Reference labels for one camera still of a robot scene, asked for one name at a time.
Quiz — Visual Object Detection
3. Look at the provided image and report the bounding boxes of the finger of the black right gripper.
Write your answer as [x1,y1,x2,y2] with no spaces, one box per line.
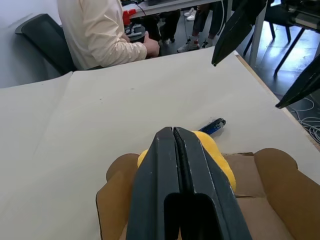
[275,53,320,109]
[211,0,269,68]

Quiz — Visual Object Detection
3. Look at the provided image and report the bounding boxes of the white floor cables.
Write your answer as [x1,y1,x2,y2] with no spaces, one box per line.
[289,96,320,147]

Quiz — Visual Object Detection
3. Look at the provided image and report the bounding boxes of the brown cardboard box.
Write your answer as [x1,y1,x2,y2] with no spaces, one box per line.
[96,147,320,240]

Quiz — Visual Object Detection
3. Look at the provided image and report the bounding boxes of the blue utility knife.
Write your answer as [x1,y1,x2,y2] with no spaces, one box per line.
[198,117,227,136]

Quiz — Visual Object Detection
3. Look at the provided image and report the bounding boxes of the black round device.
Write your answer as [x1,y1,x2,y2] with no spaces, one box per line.
[124,23,146,44]

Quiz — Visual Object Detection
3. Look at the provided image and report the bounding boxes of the yellow plush toy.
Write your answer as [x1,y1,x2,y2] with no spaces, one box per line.
[137,130,237,194]

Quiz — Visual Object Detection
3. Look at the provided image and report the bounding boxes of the red plastic object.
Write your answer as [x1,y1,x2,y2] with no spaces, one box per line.
[122,9,137,25]

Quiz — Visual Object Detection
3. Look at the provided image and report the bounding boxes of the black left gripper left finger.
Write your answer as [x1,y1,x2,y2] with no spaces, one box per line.
[125,126,182,240]

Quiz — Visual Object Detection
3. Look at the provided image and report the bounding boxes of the person in black clothes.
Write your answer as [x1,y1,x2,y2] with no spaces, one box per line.
[143,9,181,46]

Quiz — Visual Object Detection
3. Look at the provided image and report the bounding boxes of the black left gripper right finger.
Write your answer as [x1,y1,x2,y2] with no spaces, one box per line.
[173,126,253,240]

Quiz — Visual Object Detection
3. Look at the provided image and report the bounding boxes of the seated person dark trousers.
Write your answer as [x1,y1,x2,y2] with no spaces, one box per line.
[176,0,227,54]

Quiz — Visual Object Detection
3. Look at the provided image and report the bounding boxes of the black chair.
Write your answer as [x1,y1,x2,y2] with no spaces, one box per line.
[264,9,310,77]

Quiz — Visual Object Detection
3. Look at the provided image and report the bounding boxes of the dark grey office chair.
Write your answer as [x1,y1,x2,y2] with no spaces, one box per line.
[14,13,76,76]

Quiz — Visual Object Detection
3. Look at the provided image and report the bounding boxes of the person in cream shirt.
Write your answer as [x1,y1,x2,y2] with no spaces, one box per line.
[56,0,148,71]

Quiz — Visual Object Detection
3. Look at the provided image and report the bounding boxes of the white sneakers pair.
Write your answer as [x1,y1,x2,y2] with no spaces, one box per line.
[184,7,198,21]

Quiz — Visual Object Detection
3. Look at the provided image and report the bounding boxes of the bystander bare hand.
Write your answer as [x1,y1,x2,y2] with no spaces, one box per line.
[143,31,161,59]

